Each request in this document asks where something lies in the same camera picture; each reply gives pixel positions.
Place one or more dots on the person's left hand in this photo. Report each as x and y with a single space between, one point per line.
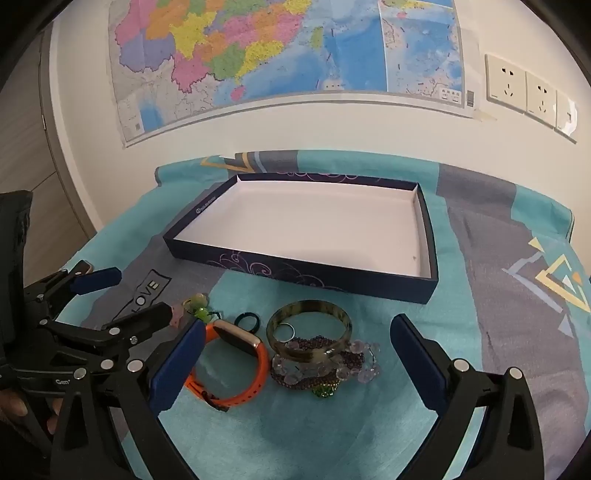
11 406

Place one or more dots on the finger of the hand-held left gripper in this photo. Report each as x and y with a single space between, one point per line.
138 323
99 279

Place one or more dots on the grey wooden wardrobe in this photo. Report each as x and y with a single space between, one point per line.
41 161

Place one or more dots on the orange smartwatch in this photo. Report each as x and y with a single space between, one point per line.
258 369

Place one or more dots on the dark blue box tray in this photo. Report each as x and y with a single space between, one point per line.
300 226

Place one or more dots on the tortoiseshell bangle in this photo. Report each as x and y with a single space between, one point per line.
302 304

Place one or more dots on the white wall socket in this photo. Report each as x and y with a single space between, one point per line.
565 115
541 99
505 83

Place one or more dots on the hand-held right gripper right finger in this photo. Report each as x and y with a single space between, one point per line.
415 360

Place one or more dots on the green bead charm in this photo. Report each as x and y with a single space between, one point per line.
201 315

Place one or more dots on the colourful wall map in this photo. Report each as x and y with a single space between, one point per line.
277 46

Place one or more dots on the teal and grey bedsheet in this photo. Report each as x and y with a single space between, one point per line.
485 230

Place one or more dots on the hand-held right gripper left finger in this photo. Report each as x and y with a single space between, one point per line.
178 364

